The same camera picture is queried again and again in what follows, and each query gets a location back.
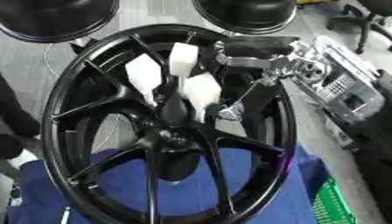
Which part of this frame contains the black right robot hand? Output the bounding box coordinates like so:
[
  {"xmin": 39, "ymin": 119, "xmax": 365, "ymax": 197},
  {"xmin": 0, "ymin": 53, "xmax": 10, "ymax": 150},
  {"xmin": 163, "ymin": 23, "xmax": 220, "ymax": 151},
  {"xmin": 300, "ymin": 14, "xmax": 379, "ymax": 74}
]
[{"xmin": 213, "ymin": 35, "xmax": 304, "ymax": 122}]

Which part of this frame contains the black spoked wheel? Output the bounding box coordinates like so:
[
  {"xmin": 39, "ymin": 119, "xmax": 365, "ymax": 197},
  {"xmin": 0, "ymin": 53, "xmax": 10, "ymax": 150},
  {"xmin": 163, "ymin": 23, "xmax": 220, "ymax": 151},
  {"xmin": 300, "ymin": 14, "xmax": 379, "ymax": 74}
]
[{"xmin": 39, "ymin": 24, "xmax": 299, "ymax": 224}]

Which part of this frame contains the black round dome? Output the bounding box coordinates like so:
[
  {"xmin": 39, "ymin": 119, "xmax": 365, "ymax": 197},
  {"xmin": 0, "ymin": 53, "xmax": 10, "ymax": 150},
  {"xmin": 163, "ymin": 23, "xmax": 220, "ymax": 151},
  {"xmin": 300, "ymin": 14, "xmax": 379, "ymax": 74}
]
[
  {"xmin": 191, "ymin": 0, "xmax": 299, "ymax": 36},
  {"xmin": 0, "ymin": 0, "xmax": 123, "ymax": 44}
]

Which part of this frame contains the black office chair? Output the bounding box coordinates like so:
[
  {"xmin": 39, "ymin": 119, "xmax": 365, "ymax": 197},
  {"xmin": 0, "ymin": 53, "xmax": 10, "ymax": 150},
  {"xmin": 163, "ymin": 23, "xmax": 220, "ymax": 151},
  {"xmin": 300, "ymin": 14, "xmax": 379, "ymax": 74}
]
[{"xmin": 325, "ymin": 0, "xmax": 392, "ymax": 55}]

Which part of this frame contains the green plastic crate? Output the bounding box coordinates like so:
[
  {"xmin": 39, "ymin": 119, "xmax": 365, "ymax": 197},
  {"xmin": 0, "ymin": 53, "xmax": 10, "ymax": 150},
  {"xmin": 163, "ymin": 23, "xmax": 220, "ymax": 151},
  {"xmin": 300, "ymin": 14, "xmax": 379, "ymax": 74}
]
[{"xmin": 309, "ymin": 176, "xmax": 359, "ymax": 224}]

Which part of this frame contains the person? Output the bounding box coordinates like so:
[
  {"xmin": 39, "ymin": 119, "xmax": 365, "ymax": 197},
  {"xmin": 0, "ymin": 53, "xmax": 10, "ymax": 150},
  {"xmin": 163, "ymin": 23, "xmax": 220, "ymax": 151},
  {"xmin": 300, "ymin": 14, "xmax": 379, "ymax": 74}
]
[{"xmin": 0, "ymin": 73, "xmax": 43, "ymax": 176}]

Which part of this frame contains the thin white cable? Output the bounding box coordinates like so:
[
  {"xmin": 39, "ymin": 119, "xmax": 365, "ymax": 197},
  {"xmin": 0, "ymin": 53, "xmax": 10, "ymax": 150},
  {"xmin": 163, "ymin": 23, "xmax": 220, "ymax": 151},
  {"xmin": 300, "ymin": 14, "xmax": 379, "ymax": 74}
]
[{"xmin": 41, "ymin": 43, "xmax": 69, "ymax": 80}]

